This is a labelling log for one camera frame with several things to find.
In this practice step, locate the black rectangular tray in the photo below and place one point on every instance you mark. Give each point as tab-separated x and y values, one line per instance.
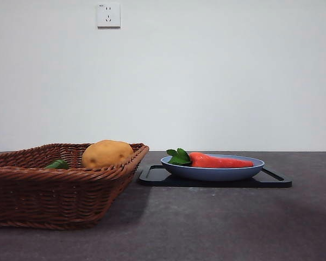
157	180

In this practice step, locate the white wall socket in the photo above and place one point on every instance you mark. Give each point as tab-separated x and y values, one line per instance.
108	15

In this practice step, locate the orange carrot with green leaves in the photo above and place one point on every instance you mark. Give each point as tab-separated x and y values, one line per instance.
220	161

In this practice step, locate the yellow-brown potato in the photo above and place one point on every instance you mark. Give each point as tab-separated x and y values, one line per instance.
107	153

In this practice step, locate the brown woven wicker basket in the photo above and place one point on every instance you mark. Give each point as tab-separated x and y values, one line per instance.
57	195

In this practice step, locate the green chili pepper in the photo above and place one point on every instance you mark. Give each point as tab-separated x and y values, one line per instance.
58	164

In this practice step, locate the blue round plate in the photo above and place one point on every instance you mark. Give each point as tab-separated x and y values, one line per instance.
214	174

